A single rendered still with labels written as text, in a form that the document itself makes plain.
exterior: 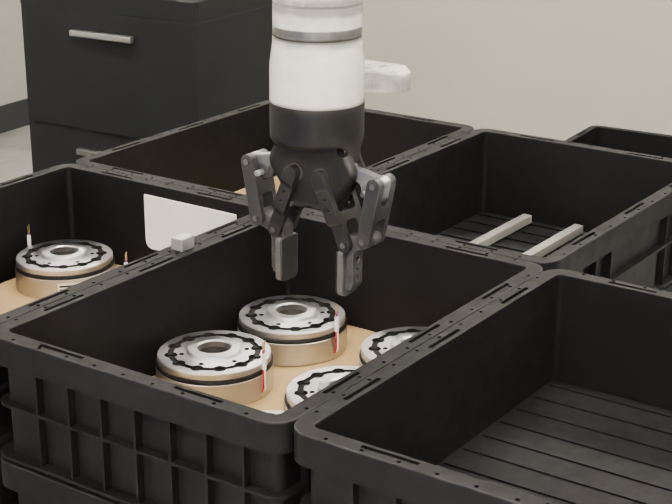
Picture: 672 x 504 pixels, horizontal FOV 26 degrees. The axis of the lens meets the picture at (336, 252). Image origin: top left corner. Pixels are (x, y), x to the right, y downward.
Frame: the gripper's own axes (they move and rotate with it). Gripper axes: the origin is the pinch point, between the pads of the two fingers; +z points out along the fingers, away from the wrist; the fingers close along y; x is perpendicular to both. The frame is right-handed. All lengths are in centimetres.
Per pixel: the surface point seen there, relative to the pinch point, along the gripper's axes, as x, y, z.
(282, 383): 4.0, -6.5, 13.4
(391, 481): -19.6, 20.1, 4.9
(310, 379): 0.8, -1.1, 10.5
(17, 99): 282, -339, 84
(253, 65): 143, -118, 21
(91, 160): 23, -47, 4
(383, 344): 10.2, 0.1, 10.1
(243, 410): -18.9, 7.3, 3.6
